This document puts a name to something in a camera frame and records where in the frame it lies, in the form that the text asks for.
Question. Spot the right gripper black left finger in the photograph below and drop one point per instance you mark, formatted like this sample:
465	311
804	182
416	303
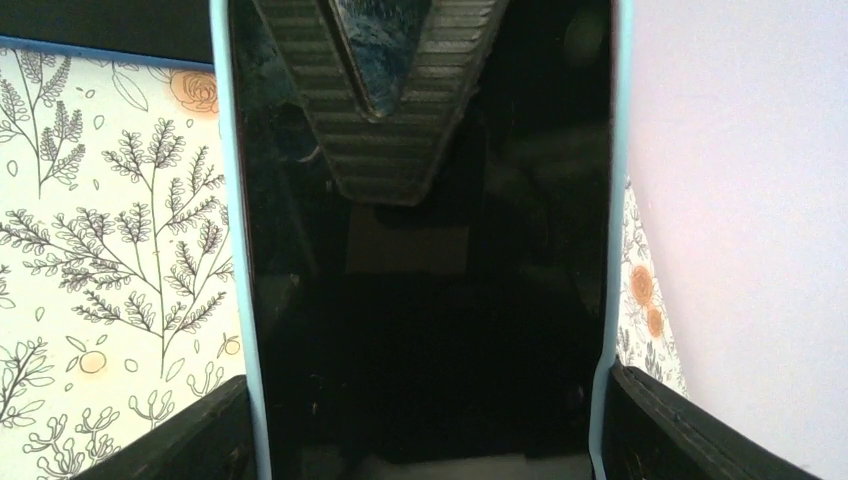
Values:
212	439

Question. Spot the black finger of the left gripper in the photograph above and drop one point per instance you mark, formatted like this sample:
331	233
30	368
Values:
384	84

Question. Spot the floral patterned table mat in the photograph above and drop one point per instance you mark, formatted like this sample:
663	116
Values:
120	288

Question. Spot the dark blue phone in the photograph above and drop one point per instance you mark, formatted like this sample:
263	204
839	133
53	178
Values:
162	33

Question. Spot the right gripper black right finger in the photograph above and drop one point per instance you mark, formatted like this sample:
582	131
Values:
651	432

